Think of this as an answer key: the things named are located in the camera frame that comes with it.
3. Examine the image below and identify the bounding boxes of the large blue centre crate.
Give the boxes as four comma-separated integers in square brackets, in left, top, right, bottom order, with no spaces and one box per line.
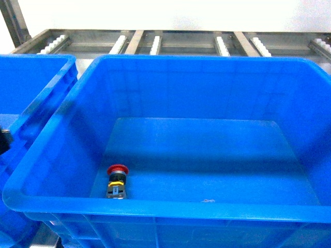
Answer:
[3,55,330,247]

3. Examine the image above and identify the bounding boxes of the red mushroom push button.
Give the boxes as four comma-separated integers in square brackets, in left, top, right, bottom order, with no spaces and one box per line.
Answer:
[106,164,129,199]

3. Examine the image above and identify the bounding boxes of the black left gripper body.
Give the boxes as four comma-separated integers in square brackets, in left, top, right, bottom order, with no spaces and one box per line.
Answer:
[0,128,13,155]

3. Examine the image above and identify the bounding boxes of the metal roller shelf rack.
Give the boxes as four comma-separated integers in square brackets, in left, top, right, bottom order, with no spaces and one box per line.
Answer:
[1,1,330,65]

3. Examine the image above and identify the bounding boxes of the blue left crate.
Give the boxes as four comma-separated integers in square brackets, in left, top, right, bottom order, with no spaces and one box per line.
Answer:
[0,53,78,248]

